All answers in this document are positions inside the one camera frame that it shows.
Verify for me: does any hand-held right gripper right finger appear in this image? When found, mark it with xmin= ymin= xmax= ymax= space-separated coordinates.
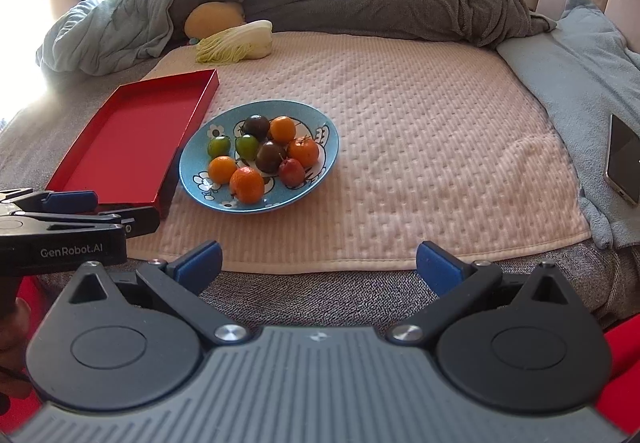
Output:
xmin=386 ymin=239 xmax=576 ymax=349

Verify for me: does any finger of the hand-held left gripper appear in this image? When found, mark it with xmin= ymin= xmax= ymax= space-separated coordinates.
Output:
xmin=10 ymin=206 xmax=161 ymax=239
xmin=10 ymin=190 xmax=99 ymax=214

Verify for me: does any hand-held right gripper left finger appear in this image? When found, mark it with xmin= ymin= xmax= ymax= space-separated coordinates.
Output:
xmin=65 ymin=239 xmax=253 ymax=349

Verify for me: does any blue patterned plate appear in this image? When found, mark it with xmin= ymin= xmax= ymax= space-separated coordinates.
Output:
xmin=178 ymin=101 xmax=341 ymax=214

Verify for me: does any red cardboard tray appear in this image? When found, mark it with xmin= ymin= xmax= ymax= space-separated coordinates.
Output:
xmin=44 ymin=69 xmax=221 ymax=220

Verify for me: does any small orange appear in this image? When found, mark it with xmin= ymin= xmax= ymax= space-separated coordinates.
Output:
xmin=269 ymin=116 xmax=297 ymax=144
xmin=208 ymin=156 xmax=239 ymax=184
xmin=230 ymin=167 xmax=266 ymax=204
xmin=286 ymin=136 xmax=320 ymax=168

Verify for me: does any green tomato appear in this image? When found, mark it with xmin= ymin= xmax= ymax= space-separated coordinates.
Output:
xmin=207 ymin=135 xmax=232 ymax=158
xmin=235 ymin=134 xmax=260 ymax=160

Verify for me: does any dark purple tomato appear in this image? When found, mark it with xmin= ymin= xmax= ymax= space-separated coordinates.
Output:
xmin=243 ymin=115 xmax=271 ymax=142
xmin=255 ymin=141 xmax=287 ymax=174

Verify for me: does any small red crabapple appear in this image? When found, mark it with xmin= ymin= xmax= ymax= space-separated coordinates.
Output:
xmin=278 ymin=158 xmax=306 ymax=188

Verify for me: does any person's left hand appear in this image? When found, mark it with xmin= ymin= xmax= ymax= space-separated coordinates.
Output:
xmin=0 ymin=298 xmax=38 ymax=416

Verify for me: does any grey melange bedsheet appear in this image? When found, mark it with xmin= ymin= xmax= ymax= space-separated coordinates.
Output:
xmin=0 ymin=53 xmax=640 ymax=329

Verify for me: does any pink textured mat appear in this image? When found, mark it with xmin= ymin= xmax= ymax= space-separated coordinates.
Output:
xmin=126 ymin=32 xmax=593 ymax=275

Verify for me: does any grey-green crumpled blanket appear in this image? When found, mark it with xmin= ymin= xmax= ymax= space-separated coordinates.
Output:
xmin=36 ymin=0 xmax=211 ymax=76

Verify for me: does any napa cabbage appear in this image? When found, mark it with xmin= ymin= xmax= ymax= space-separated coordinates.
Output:
xmin=195 ymin=20 xmax=274 ymax=65

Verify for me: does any person's red clothing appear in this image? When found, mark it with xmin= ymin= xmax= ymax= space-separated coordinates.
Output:
xmin=10 ymin=273 xmax=640 ymax=431

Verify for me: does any silver smartphone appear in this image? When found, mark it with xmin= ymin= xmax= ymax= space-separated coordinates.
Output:
xmin=604 ymin=114 xmax=640 ymax=207

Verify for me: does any light blue fleece blanket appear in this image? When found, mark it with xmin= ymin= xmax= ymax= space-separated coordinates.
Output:
xmin=496 ymin=0 xmax=640 ymax=251

